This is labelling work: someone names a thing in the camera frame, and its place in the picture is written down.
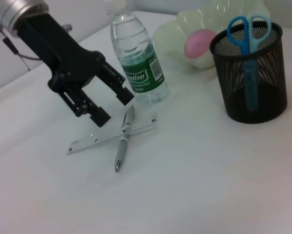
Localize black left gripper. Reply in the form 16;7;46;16
16;11;135;128

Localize transparent plastic ruler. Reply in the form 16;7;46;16
65;111;159;156

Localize grey silver pen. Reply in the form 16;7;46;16
114;105;136;173

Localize clear green-label water bottle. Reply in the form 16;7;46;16
104;0;169;105

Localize pink peach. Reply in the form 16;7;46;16
184;28;217;59

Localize blue scissors with sheath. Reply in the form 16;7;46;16
228;15;272;112

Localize pale green glass fruit bowl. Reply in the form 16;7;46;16
152;0;271;71

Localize black mesh pen holder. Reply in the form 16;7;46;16
209;20;288;124

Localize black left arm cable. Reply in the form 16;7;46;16
1;36;43;72

